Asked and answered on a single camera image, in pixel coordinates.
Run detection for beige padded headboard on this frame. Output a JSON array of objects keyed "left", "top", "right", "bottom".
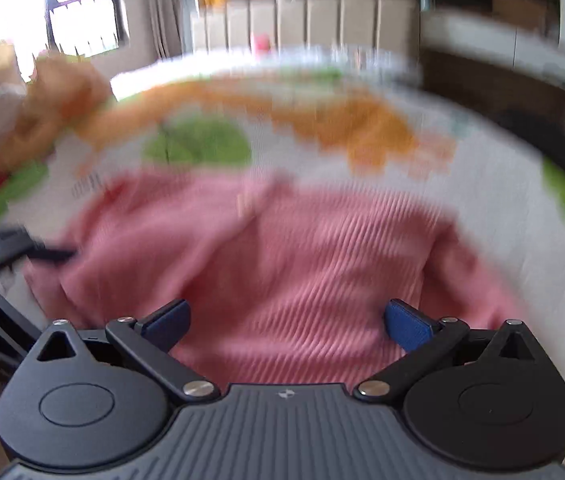
[{"left": 190, "top": 0, "right": 421, "bottom": 57}]

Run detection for pink ribbed romper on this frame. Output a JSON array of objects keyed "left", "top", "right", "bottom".
[{"left": 21, "top": 169, "right": 529, "bottom": 387}]

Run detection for black office chair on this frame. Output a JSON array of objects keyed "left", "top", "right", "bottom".
[{"left": 490, "top": 85, "right": 565, "bottom": 196}]

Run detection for pink cup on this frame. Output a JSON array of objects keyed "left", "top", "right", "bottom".
[{"left": 251, "top": 32, "right": 272, "bottom": 59}]

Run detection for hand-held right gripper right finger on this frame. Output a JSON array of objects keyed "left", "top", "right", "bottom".
[{"left": 353, "top": 299, "right": 551, "bottom": 402}]

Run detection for white desk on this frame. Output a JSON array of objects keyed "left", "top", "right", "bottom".
[{"left": 419, "top": 10, "right": 565, "bottom": 107}]

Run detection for window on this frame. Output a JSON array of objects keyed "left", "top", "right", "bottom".
[{"left": 0, "top": 0, "right": 131, "bottom": 82}]

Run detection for printed play mat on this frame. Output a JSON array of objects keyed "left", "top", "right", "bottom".
[{"left": 0, "top": 46, "right": 565, "bottom": 466}]

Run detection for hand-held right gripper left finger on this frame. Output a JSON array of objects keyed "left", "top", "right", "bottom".
[{"left": 25, "top": 298, "right": 221, "bottom": 404}]

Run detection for light curtain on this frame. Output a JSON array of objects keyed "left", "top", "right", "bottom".
[{"left": 112, "top": 0, "right": 199, "bottom": 62}]

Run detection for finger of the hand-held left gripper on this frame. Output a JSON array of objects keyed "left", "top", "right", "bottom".
[
  {"left": 0, "top": 279, "right": 44, "bottom": 361},
  {"left": 0, "top": 227, "right": 76, "bottom": 267}
]

